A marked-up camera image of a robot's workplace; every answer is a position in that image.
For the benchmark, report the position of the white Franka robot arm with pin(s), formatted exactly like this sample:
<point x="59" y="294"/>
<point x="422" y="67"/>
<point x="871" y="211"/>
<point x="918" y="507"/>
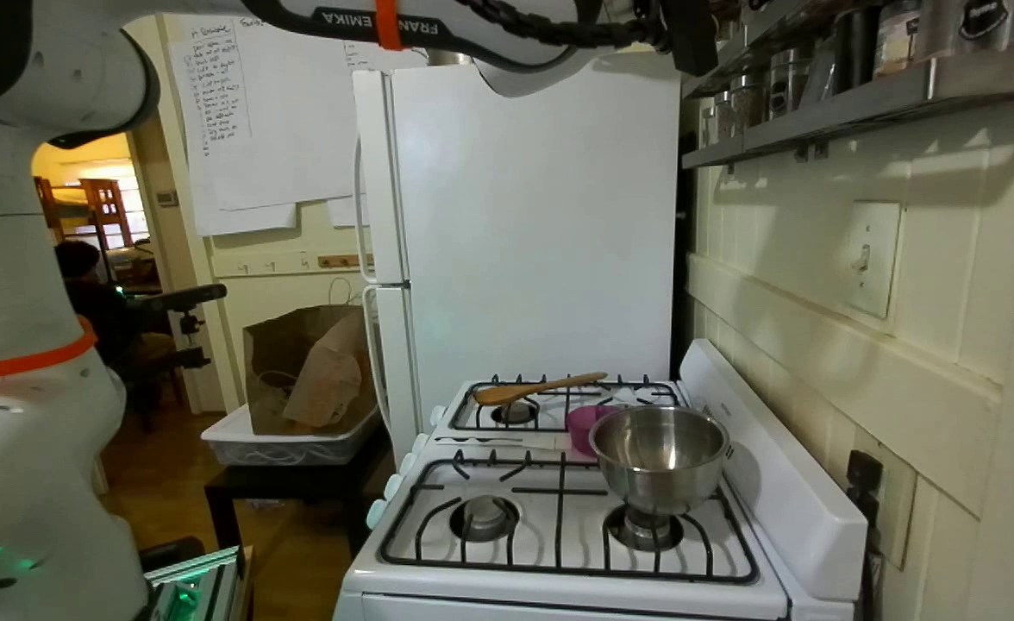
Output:
<point x="26" y="459"/>

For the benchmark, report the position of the metal spice rack shelf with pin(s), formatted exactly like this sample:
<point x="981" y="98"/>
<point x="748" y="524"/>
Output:
<point x="872" y="104"/>
<point x="718" y="71"/>

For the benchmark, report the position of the wooden spoon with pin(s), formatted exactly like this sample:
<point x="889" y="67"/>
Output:
<point x="500" y="396"/>

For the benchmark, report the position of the white refrigerator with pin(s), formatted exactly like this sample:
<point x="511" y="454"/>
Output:
<point x="553" y="229"/>

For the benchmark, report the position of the pink plastic cup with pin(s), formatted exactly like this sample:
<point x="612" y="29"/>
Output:
<point x="580" y="433"/>

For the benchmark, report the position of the stainless steel pot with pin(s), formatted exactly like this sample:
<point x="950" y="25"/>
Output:
<point x="662" y="459"/>

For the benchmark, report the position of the brown paper bag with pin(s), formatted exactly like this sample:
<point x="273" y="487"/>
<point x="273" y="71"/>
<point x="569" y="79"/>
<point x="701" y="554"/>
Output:
<point x="300" y="369"/>

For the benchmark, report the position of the white plastic bin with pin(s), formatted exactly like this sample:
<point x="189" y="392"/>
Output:
<point x="286" y="450"/>

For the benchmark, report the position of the black side table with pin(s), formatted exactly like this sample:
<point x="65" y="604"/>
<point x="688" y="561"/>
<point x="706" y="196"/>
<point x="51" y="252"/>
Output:
<point x="300" y="481"/>

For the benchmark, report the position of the white paper sheet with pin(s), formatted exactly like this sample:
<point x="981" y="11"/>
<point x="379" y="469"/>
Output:
<point x="266" y="127"/>

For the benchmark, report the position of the white gas stove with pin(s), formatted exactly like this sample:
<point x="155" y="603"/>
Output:
<point x="784" y="507"/>

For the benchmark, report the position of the seated person in dark clothes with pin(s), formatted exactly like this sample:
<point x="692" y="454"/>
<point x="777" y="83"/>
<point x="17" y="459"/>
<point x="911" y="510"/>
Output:
<point x="95" y="313"/>

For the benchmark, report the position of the wooden chair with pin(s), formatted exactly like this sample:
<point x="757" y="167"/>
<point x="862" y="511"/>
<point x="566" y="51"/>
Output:
<point x="103" y="209"/>

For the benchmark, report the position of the metal box with green light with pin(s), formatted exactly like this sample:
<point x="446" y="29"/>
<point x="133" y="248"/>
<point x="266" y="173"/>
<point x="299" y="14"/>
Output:
<point x="197" y="591"/>

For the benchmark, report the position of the black camera on stand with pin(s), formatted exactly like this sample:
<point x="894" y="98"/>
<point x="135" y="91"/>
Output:
<point x="181" y="298"/>

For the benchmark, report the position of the white light switch plate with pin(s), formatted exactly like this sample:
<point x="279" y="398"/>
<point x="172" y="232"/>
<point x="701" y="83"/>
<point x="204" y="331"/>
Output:
<point x="871" y="260"/>

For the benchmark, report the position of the wall outlet with black plug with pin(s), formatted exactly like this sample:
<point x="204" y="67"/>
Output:
<point x="866" y="477"/>

